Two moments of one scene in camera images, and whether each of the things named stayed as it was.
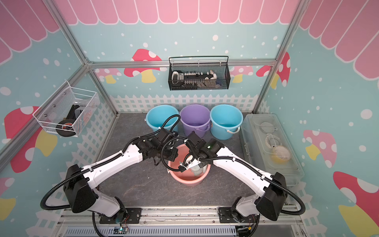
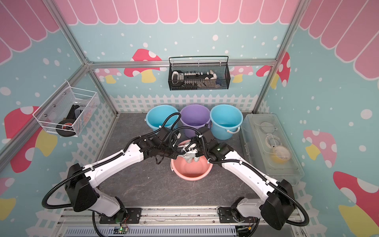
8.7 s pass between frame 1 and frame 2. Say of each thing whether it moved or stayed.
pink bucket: moved
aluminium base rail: stayed
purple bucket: stayed
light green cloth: moved
